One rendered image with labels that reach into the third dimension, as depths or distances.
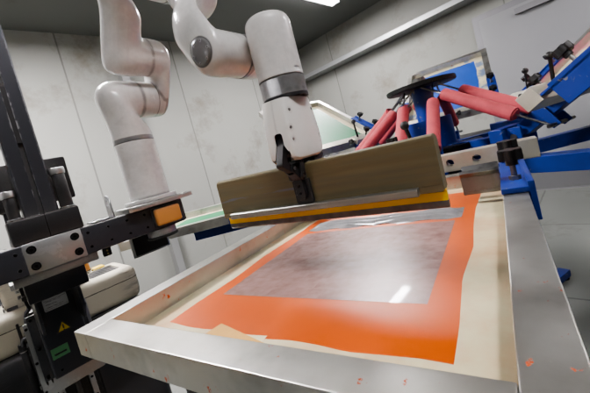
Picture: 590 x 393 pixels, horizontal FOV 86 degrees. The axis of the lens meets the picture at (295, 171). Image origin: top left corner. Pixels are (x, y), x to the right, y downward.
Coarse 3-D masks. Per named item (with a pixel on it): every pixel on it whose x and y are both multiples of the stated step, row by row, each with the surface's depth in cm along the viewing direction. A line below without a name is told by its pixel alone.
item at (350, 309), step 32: (384, 224) 70; (416, 224) 64; (448, 224) 59; (352, 256) 56; (384, 256) 52; (416, 256) 49; (448, 256) 46; (320, 288) 47; (352, 288) 44; (384, 288) 42; (416, 288) 39; (448, 288) 38; (288, 320) 40; (320, 320) 38; (352, 320) 36; (384, 320) 35; (416, 320) 33; (448, 320) 32; (352, 352) 31; (384, 352) 30; (416, 352) 29; (448, 352) 28
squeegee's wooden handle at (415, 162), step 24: (384, 144) 44; (408, 144) 41; (432, 144) 40; (312, 168) 50; (336, 168) 47; (360, 168) 45; (384, 168) 44; (408, 168) 42; (432, 168) 40; (240, 192) 59; (264, 192) 56; (288, 192) 53; (336, 192) 48; (360, 192) 46; (432, 192) 41
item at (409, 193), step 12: (384, 192) 44; (396, 192) 42; (408, 192) 41; (300, 204) 51; (312, 204) 49; (324, 204) 48; (336, 204) 47; (348, 204) 46; (240, 216) 58; (252, 216) 57
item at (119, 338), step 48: (528, 192) 54; (240, 240) 76; (528, 240) 36; (192, 288) 59; (528, 288) 28; (96, 336) 42; (144, 336) 38; (192, 336) 35; (528, 336) 22; (576, 336) 21; (192, 384) 32; (240, 384) 27; (288, 384) 24; (336, 384) 23; (384, 384) 21; (432, 384) 20; (480, 384) 19; (528, 384) 19; (576, 384) 18
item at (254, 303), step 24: (360, 216) 83; (288, 240) 78; (312, 240) 72; (336, 240) 67; (264, 264) 64; (288, 264) 61; (312, 264) 57; (240, 288) 55; (264, 288) 52; (288, 288) 50; (312, 288) 47; (192, 312) 50; (216, 312) 48; (240, 312) 46; (264, 312) 44; (288, 312) 42
